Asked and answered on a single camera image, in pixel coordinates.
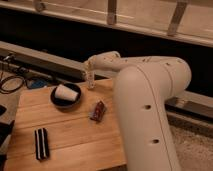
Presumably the blue device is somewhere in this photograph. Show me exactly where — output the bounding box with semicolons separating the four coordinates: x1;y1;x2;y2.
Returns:
29;79;47;89

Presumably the small dark red bottle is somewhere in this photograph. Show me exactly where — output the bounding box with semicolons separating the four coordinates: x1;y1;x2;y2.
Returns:
89;101;106;122

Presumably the black coiled cable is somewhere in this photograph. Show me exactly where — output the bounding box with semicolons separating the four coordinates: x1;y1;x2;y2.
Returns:
0;75;26;95

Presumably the white paper cup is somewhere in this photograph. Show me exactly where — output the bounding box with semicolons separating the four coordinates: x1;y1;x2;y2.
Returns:
55;84;78;101

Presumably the black round plate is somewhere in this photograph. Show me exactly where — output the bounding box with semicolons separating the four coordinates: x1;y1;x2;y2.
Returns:
50;83;81;108

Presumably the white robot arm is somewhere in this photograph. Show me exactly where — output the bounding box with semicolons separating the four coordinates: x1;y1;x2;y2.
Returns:
84;51;191;171

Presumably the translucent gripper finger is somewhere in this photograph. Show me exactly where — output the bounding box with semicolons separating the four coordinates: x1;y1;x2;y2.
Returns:
89;71;95;89
85;72;90;89

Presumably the wooden cutting board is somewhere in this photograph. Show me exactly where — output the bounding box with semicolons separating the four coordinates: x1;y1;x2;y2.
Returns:
4;79;125;171

